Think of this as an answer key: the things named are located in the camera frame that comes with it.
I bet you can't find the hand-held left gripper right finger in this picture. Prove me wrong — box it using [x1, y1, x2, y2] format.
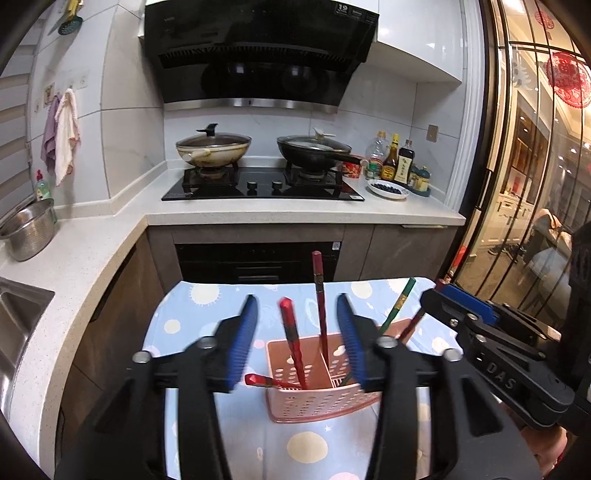
[335, 294, 542, 480]

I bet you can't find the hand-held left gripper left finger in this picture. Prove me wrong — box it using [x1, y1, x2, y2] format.
[54, 294, 259, 480]

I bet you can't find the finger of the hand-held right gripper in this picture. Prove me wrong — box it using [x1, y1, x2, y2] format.
[420, 288, 546, 364]
[436, 282, 563, 345]

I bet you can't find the maroon chopstick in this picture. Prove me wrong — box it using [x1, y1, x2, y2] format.
[397, 308, 427, 346]

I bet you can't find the red chopstick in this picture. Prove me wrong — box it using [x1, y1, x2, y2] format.
[278, 298, 310, 390]
[244, 373, 304, 390]
[311, 251, 330, 366]

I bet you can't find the green chopstick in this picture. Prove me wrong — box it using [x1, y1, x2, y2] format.
[376, 277, 417, 336]

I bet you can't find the pink perforated utensil holder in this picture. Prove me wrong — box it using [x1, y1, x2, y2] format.
[265, 318, 415, 425]

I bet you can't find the person's right hand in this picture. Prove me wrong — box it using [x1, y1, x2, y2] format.
[522, 425, 568, 480]

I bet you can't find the kitchen base cabinet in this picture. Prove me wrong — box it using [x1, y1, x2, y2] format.
[58, 224, 465, 444]

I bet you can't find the built-in black oven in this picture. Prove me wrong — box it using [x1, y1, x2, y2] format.
[174, 239, 345, 285]

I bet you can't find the blue dotted tablecloth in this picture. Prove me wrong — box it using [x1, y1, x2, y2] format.
[140, 276, 445, 480]

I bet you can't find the condiment jar set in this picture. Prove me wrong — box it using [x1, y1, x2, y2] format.
[408, 165, 433, 197]

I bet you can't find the white plate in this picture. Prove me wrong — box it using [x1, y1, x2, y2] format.
[366, 178, 411, 200]

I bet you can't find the dark soy sauce bottle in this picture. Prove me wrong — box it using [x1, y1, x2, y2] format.
[396, 139, 416, 185]

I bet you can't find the glass sliding door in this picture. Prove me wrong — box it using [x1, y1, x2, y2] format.
[462, 0, 591, 324]

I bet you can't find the brown sauce bottle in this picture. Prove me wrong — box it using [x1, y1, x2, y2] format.
[380, 133, 402, 182]

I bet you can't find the black gas stove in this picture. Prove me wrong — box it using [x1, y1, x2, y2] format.
[161, 165, 366, 202]

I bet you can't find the clear plastic oil bottle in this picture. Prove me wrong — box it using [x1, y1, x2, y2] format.
[366, 131, 389, 180]

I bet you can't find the beige wok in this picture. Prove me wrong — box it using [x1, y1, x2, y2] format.
[175, 140, 253, 168]

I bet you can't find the black wok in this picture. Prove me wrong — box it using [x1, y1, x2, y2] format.
[277, 140, 366, 179]

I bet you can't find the glass lid black knob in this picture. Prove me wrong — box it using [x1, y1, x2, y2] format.
[176, 123, 253, 150]

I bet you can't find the glass lid white knob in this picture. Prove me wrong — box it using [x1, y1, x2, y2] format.
[278, 128, 353, 154]

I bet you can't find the kitchen sink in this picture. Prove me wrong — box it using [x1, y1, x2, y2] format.
[0, 276, 56, 418]

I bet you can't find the red paper cutting decoration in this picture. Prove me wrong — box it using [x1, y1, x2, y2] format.
[544, 50, 591, 110]

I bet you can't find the stainless steel pot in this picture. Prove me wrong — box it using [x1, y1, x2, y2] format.
[0, 198, 59, 263]

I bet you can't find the green dish soap bottle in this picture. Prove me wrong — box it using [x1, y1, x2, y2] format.
[34, 169, 53, 202]

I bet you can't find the white hanging towel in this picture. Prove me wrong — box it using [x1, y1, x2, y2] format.
[54, 88, 82, 186]

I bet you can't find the purple hanging towel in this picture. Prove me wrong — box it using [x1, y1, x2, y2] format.
[40, 94, 61, 169]

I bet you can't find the black range hood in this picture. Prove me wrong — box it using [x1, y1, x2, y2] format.
[142, 0, 380, 114]

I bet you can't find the window blind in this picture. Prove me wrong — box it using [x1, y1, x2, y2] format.
[0, 73, 36, 223]

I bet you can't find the green hanging spatula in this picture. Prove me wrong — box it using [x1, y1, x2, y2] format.
[47, 0, 84, 37]

